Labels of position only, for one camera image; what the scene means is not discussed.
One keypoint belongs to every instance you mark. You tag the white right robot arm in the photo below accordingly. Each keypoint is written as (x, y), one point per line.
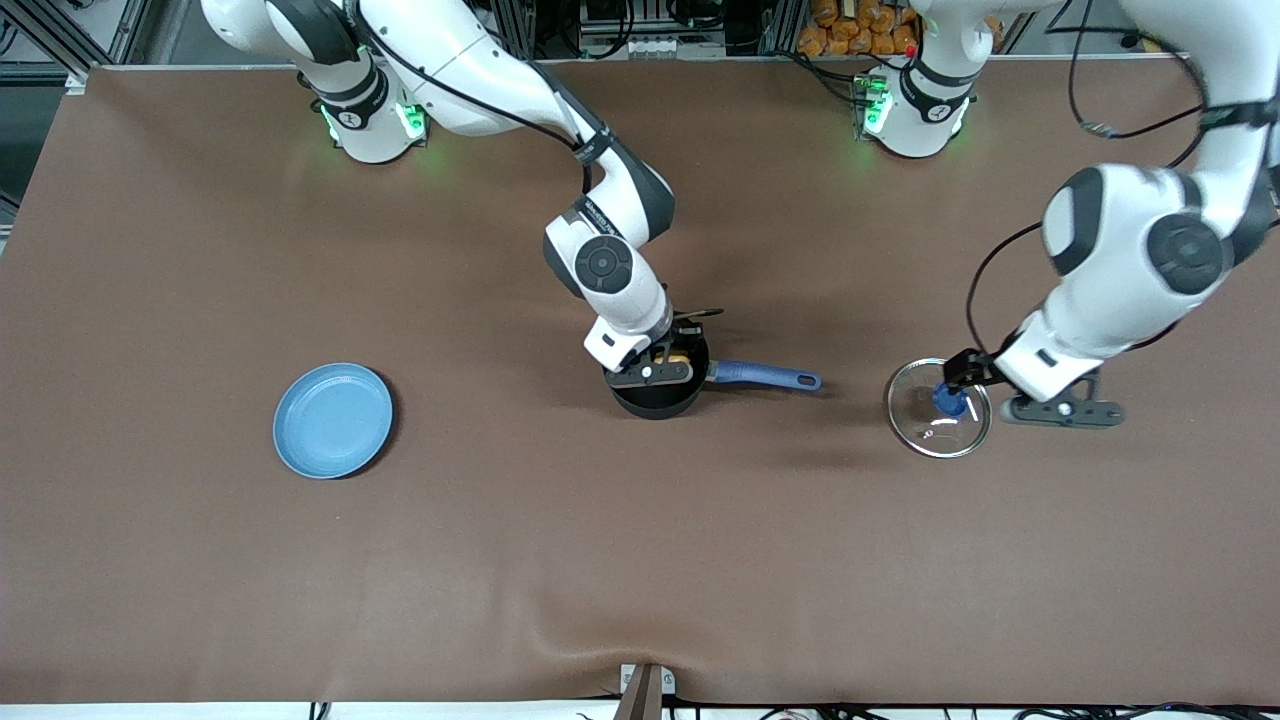
(610, 265)

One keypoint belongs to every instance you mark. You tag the pile of orange toy food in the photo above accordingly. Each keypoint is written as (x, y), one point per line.
(855, 28)

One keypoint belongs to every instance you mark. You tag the metal table edge bracket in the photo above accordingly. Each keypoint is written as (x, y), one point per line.
(645, 695)

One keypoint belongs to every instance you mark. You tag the white connector block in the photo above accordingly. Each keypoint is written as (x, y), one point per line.
(660, 47)

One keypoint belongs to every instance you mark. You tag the brown table cloth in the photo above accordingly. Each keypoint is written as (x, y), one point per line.
(640, 560)

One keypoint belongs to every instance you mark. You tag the aluminium frame profile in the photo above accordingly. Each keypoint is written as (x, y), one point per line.
(78, 80)

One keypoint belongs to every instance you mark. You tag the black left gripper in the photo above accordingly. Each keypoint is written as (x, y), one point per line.
(966, 367)

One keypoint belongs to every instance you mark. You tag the glass lid with blue knob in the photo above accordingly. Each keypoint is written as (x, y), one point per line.
(940, 430)

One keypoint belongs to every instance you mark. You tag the blue plate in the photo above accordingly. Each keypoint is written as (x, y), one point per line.
(333, 420)

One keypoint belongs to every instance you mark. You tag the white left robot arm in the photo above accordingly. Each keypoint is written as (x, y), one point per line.
(1120, 250)

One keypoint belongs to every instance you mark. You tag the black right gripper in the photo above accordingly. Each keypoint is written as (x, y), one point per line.
(684, 343)

